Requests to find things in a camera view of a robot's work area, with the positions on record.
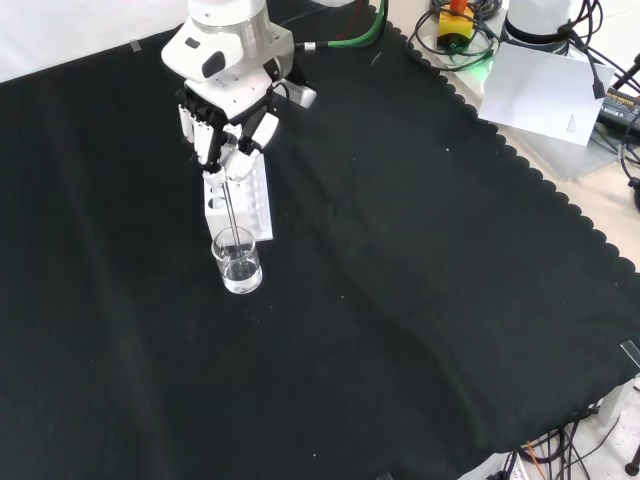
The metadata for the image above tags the black cable with plug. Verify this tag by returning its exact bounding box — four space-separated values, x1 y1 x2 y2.
553 0 605 101

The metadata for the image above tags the clear glass beaker with liquid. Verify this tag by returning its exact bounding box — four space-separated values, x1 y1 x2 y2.
210 226 264 295

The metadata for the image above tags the white test tube rack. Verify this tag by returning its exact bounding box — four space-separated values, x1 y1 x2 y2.
202 149 276 242

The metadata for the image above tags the pale clear board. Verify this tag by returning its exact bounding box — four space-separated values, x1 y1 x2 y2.
492 122 623 184

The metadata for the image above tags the green cable at stop button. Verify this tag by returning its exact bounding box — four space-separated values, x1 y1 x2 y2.
446 35 497 70

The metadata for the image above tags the clear tape strip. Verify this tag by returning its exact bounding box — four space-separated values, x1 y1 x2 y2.
619 339 640 372

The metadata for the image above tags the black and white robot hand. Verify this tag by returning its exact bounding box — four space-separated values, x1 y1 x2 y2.
174 68 280 188

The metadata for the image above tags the white bench bracket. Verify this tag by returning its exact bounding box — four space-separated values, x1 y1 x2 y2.
596 377 640 427

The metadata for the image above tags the black cable bundle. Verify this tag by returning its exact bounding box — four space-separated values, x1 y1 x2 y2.
514 407 640 480

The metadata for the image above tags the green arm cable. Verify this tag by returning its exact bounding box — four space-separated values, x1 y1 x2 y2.
294 0 390 52

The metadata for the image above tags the white paper sheet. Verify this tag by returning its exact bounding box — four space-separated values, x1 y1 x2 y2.
477 41 617 147

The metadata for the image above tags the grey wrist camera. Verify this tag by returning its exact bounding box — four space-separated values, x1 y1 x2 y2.
277 77 318 109

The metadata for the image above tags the white power strip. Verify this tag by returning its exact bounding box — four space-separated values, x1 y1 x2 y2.
489 449 532 480

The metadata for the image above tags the black scalloped bench cloth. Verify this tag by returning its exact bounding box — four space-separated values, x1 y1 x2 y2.
0 0 640 480

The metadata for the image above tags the clear glass rod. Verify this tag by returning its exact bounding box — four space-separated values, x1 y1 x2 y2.
224 180 247 275

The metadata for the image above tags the yellow stop button box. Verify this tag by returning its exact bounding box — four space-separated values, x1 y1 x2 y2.
437 0 476 52

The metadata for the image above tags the black looped cable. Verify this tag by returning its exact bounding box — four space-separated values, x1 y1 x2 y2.
405 0 503 65

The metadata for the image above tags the white robot base, black ring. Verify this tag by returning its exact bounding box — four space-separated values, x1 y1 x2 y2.
501 0 576 54

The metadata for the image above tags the black power adapter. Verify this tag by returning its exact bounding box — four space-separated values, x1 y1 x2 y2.
596 86 640 135

